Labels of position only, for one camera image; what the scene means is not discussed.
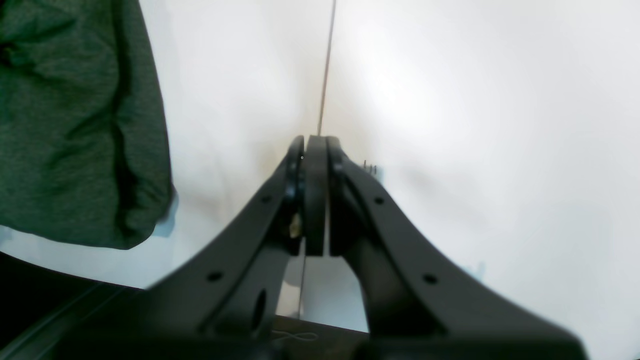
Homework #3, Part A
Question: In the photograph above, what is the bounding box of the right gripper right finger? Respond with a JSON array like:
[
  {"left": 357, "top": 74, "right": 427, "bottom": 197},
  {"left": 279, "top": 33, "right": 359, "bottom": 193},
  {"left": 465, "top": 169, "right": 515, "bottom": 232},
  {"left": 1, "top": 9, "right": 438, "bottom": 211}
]
[{"left": 326, "top": 136, "right": 586, "bottom": 360}]

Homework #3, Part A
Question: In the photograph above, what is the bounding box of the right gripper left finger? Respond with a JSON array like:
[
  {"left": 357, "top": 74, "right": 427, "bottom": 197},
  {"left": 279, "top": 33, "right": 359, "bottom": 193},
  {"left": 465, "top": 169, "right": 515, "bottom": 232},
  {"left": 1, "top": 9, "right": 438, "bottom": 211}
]
[{"left": 55, "top": 136, "right": 329, "bottom": 360}]

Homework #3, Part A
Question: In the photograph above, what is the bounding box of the dark green t-shirt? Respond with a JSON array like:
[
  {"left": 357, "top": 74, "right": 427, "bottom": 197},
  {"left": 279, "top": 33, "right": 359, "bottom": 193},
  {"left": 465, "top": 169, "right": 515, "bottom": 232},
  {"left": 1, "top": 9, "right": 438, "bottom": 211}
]
[{"left": 0, "top": 0, "right": 173, "bottom": 249}]

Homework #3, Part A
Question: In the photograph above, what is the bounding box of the white floor cable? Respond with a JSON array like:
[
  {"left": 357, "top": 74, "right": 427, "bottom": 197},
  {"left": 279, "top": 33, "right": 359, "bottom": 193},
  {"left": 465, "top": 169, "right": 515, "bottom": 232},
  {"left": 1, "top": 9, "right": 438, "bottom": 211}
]
[{"left": 272, "top": 331, "right": 318, "bottom": 343}]

